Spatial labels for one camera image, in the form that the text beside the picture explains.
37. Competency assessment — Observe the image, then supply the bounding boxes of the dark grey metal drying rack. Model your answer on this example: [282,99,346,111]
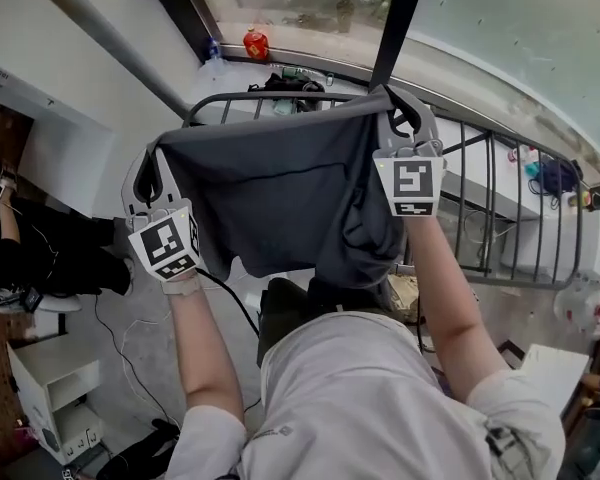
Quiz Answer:
[182,92,587,290]

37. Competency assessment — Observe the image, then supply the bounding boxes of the dark grey garment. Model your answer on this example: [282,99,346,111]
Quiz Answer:
[147,85,407,290]

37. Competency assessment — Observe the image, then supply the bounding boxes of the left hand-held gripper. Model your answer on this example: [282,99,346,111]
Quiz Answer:
[121,145,202,283]

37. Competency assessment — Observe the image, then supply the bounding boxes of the person's dark shorts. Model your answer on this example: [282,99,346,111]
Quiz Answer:
[257,277,397,365]

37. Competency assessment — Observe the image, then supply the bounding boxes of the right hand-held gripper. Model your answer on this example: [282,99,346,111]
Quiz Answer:
[372,85,449,218]

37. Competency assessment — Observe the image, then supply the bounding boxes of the white shelf cabinet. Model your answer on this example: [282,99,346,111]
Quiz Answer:
[7,336,105,465]

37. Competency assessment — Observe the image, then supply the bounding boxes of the person's white shirt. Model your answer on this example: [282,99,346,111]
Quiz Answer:
[164,312,567,480]

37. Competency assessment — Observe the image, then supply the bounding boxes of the grey pipe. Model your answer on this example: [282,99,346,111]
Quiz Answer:
[29,0,192,115]

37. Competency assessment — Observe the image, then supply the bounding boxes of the dark purple bag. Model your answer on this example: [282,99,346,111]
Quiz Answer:
[529,160,585,200]

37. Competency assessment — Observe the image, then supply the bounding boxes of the black cable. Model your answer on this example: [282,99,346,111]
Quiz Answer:
[194,267,262,340]

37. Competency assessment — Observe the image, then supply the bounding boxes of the black window frame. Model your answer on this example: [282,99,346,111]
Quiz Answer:
[144,0,431,90]

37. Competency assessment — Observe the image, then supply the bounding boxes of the white watch band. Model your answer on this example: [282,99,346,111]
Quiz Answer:
[160,273,204,298]

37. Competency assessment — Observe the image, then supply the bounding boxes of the squat red bottle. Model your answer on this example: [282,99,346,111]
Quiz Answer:
[243,26,273,61]

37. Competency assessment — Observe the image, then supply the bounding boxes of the person's right forearm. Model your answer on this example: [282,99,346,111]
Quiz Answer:
[404,215,512,405]

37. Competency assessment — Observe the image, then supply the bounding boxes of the person's left forearm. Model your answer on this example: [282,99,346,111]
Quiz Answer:
[167,272,247,425]

